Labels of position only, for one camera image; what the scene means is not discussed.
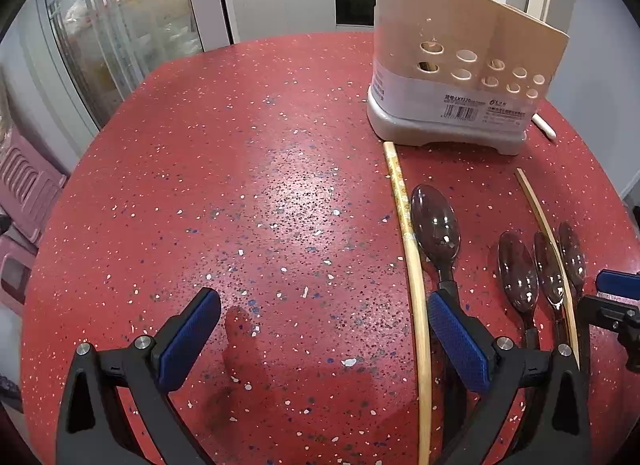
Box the beige plastic cutlery holder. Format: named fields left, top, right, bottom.
left=367, top=0, right=568, bottom=155

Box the plain bamboo chopstick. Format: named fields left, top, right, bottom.
left=515, top=168, right=580, bottom=365

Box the floral yellow bamboo chopstick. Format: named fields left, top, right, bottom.
left=383, top=141, right=433, bottom=465

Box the white handled fork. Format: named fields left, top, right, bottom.
left=532, top=113, right=558, bottom=142

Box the large dark translucent spoon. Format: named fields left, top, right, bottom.
left=410, top=184, right=461, bottom=300

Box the glass sliding door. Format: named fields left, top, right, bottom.
left=44, top=0, right=203, bottom=128

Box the pink plastic stool stack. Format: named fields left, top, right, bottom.
left=0, top=124, right=68, bottom=319

